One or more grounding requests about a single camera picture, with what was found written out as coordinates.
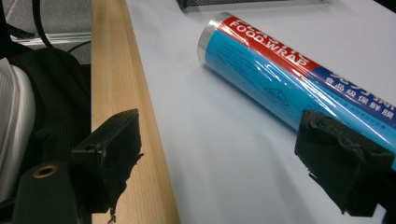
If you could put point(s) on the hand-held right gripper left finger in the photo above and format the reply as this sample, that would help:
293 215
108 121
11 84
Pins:
106 155

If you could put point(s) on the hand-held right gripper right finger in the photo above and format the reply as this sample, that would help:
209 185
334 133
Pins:
339 168

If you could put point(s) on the blue and red food wrap roll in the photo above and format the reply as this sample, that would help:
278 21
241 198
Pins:
274 77

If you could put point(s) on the black mesh basket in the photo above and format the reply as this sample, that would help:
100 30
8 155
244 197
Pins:
224 2

